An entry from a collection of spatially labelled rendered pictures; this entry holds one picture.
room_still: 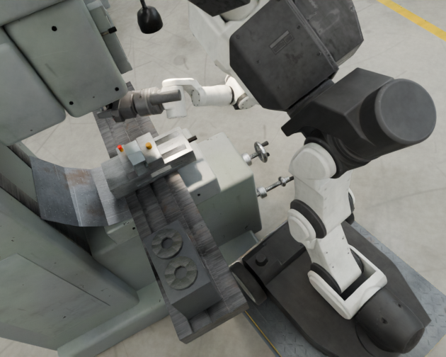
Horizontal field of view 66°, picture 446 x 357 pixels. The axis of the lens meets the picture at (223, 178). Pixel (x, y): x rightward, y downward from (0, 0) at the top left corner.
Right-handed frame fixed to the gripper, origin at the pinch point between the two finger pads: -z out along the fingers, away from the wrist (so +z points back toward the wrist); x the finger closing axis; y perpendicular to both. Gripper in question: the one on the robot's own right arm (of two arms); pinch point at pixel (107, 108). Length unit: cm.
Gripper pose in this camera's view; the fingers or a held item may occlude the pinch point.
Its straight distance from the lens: 123.2
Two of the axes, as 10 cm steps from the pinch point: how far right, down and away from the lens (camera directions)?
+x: 0.2, 8.3, -5.6
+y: 1.7, 5.5, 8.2
